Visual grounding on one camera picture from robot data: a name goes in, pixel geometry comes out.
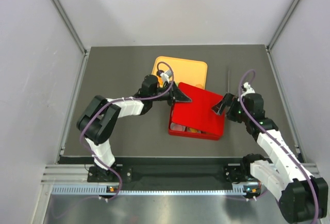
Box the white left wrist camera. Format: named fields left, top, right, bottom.
left=156, top=70, right=173, bottom=83

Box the yellow fish cookie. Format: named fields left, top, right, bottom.
left=189, top=128, right=201, bottom=133

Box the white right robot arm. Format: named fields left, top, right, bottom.
left=212, top=92, right=328, bottom=223

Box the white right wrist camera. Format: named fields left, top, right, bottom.
left=241, top=82, right=255, bottom=95

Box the red cookie box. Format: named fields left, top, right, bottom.
left=168, top=104, right=225, bottom=140

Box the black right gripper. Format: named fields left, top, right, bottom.
left=212, top=92, right=251, bottom=123

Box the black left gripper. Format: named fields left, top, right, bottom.
left=151, top=81, right=192, bottom=106

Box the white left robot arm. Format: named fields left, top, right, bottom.
left=76, top=75, right=192, bottom=181

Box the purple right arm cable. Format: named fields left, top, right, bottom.
left=238, top=69, right=320, bottom=223

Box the red box lid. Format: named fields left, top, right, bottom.
left=169, top=83, right=225, bottom=140

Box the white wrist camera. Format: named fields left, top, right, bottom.
left=241, top=82, right=255, bottom=95
left=156, top=70, right=173, bottom=83

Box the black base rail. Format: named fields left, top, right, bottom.
left=87, top=157, right=256, bottom=191

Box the yellow tray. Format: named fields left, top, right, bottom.
left=151, top=56, right=208, bottom=89

